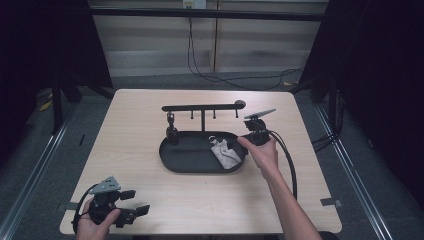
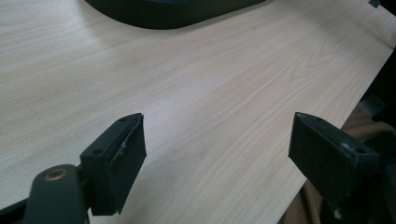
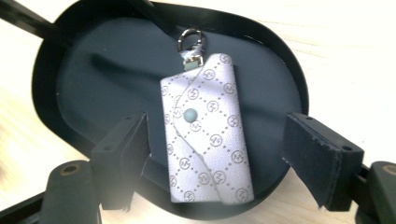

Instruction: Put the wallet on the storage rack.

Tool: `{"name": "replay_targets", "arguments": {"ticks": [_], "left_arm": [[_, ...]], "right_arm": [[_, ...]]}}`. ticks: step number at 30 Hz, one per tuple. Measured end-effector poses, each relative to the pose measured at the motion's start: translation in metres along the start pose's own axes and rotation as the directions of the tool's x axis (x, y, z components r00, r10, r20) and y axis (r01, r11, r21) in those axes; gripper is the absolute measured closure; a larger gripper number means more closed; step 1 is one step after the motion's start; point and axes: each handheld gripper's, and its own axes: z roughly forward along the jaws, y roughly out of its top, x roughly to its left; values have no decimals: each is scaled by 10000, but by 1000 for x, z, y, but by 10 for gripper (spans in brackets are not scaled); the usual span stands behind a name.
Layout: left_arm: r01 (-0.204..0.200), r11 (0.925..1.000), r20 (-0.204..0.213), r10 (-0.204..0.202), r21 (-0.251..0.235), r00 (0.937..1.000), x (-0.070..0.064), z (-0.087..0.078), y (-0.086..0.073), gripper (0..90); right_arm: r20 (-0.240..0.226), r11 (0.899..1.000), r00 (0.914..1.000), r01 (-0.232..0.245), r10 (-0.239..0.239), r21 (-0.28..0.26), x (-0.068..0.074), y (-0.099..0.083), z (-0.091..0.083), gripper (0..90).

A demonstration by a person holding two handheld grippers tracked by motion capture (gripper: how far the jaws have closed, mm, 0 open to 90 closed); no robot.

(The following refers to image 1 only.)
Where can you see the black car key with clip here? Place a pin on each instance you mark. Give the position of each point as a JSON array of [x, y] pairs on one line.
[[172, 131]]

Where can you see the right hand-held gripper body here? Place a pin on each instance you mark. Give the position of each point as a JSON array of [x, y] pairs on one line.
[[258, 131]]

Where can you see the black key rack with tray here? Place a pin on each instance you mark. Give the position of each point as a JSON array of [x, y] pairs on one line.
[[190, 156]]

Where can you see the grey patterned key pouch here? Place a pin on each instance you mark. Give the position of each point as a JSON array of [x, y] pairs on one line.
[[228, 155]]

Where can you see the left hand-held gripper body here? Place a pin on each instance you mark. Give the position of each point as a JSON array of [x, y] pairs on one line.
[[105, 206]]

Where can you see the metal floor rail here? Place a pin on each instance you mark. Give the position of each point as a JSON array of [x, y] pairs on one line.
[[353, 180], [33, 173]]

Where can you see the person's right hand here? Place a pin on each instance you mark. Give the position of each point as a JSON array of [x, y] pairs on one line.
[[265, 156]]

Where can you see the person's left hand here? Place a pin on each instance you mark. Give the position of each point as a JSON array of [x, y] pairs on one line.
[[93, 230]]

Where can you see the white wall power outlet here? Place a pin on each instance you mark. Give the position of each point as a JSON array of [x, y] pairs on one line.
[[194, 4]]

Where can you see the grey tape strip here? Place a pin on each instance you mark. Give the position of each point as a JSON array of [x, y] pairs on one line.
[[331, 202], [68, 206]]

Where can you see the yellow floor tape piece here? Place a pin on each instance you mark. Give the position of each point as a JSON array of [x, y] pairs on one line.
[[45, 105]]

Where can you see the small black floor piece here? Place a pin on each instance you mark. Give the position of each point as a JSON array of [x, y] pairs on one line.
[[82, 140]]

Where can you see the black horizontal frame bar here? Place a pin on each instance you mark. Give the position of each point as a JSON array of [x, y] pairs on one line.
[[200, 14]]

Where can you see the black stand leg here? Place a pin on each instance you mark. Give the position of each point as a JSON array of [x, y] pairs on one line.
[[56, 106]]

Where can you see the dark curtain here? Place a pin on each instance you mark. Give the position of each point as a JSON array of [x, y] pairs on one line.
[[380, 66], [40, 50]]

